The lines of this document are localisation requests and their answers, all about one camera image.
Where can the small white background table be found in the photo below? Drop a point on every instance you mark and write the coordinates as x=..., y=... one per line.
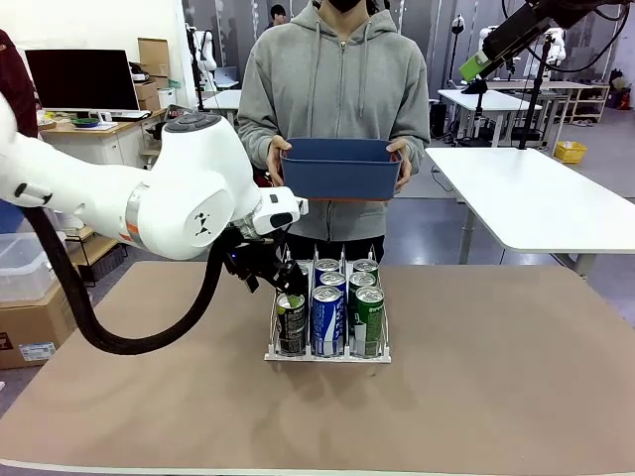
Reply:
x=223, y=99

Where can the yellow plastic basket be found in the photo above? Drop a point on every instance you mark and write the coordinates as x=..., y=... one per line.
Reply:
x=570, y=153

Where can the person's right forearm grey sleeve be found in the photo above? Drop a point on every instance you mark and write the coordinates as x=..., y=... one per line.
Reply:
x=253, y=141

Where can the person in maroon jacket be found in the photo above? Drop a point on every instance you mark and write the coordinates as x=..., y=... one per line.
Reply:
x=17, y=74

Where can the large cardboard box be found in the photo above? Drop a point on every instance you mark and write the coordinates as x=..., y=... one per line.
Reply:
x=30, y=327

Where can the black light stand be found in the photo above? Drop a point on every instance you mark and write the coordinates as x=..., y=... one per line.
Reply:
x=457, y=24

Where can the green dish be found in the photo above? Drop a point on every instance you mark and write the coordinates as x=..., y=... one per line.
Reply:
x=85, y=122

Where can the red bag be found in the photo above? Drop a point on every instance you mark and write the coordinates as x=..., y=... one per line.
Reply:
x=620, y=100

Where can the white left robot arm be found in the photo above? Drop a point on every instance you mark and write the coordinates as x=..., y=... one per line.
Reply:
x=173, y=188

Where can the blue plastic bin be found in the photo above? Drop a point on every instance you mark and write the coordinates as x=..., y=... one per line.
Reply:
x=342, y=173

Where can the white background desk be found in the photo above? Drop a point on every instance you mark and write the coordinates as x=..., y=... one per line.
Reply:
x=496, y=101

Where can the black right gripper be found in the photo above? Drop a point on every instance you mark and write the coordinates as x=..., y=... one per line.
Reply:
x=550, y=15

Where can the large white table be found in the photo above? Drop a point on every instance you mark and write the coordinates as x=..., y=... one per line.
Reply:
x=536, y=198

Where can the black beverage can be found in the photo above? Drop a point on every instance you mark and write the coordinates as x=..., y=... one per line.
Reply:
x=292, y=329

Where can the black tripod stand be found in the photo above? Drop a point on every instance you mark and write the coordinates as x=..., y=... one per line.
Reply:
x=534, y=101

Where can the person's right hand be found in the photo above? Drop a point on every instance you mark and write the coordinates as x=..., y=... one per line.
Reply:
x=274, y=161

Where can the white desk cabinet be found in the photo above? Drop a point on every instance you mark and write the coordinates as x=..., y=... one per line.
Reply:
x=99, y=144

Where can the grey laptop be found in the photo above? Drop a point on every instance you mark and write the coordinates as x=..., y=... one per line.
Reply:
x=225, y=77

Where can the person in grey hoodie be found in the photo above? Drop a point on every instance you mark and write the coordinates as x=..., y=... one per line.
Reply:
x=337, y=89

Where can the background person black hair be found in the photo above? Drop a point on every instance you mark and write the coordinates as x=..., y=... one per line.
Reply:
x=278, y=12

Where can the black computer monitor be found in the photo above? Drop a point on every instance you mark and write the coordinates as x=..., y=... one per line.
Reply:
x=82, y=79

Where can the clear can dispenser rack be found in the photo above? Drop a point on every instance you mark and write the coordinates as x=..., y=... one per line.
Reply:
x=330, y=358

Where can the long wooden shelf table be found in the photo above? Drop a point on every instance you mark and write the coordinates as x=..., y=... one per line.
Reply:
x=575, y=85

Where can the black computer tower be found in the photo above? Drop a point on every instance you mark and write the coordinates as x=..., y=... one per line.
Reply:
x=437, y=119

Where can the person's left hand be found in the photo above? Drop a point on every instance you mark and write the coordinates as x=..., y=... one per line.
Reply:
x=404, y=163

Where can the black item on desk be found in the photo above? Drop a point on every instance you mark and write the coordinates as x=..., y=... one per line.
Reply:
x=474, y=89

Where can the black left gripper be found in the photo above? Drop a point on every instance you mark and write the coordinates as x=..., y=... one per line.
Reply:
x=253, y=263

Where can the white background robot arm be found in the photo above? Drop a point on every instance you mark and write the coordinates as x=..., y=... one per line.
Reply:
x=208, y=54
x=559, y=49

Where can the white storage bin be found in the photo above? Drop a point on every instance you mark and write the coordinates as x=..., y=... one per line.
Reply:
x=167, y=97

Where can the person's left forearm grey sleeve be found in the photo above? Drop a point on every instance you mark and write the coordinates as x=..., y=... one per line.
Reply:
x=419, y=144

